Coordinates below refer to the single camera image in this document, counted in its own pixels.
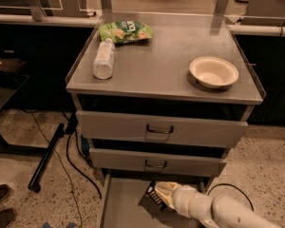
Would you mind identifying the black side table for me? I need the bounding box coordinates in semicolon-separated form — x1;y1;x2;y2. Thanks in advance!
0;53;28;110

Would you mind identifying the top grey drawer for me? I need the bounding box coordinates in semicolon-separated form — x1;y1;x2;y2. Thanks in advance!
76;111;248;148

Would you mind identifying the grey metal drawer cabinet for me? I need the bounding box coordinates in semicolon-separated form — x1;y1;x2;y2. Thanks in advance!
66;13;264;185

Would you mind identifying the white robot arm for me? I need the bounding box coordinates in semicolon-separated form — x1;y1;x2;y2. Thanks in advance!
155;181;281;228

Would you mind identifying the clear plastic water bottle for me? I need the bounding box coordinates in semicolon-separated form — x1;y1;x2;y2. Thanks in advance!
93;39;115;80

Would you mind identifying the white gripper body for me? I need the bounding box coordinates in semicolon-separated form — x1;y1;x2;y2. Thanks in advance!
172;185;219;228

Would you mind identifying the bottom grey open drawer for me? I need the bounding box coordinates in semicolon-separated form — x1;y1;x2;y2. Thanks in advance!
97;172;204;228

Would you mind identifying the middle grey drawer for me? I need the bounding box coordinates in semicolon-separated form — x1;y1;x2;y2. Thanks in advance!
90;148;226;177

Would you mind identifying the lower brown shoe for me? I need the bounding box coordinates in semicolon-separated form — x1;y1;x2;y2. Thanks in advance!
0;208;16;228

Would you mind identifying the black table leg bar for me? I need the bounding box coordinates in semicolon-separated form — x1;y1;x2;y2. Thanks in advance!
28;123;64;193

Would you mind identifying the black looped floor cable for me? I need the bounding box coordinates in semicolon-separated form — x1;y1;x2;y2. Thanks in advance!
206;182;256;213

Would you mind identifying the white paper bowl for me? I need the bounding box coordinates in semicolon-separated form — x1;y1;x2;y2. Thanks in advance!
189;57;239;88

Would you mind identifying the black cable left floor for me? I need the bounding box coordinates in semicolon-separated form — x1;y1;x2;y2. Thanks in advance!
62;111;103;200

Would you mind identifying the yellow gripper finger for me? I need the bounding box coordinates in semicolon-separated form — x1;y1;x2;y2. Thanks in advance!
160;193;175;208
155;181;181;194

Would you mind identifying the black rxbar chocolate bar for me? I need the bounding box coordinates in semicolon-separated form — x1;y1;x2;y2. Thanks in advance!
145;181;167;212

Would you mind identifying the green snack bag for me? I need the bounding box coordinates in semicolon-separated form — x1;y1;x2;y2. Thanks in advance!
98;21;153;44

